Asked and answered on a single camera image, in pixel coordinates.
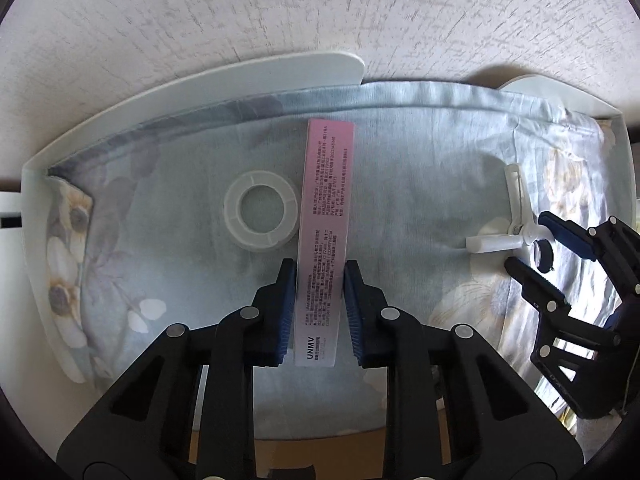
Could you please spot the white plastic clip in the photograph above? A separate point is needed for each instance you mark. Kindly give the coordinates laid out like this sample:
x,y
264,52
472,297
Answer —
x,y
515,195

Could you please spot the brown cardboard box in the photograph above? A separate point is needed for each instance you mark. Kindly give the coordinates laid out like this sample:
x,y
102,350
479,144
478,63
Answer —
x,y
310,460

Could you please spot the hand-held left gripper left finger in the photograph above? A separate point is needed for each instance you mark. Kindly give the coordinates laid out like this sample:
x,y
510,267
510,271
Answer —
x,y
285,310

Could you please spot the white tray table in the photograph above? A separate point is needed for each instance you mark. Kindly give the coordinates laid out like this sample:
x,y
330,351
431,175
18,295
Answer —
x,y
150,95

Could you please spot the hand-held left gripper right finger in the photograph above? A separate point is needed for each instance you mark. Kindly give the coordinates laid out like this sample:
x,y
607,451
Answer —
x,y
352,310

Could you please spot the clear tape roll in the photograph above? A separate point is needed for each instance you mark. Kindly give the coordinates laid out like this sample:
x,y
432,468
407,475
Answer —
x,y
235,230

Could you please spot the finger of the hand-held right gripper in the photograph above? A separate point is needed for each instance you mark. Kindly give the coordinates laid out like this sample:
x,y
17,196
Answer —
x,y
562,230
537,290

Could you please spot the long pink cosmetic box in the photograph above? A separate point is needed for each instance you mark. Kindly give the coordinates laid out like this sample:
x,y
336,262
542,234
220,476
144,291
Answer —
x,y
325,200

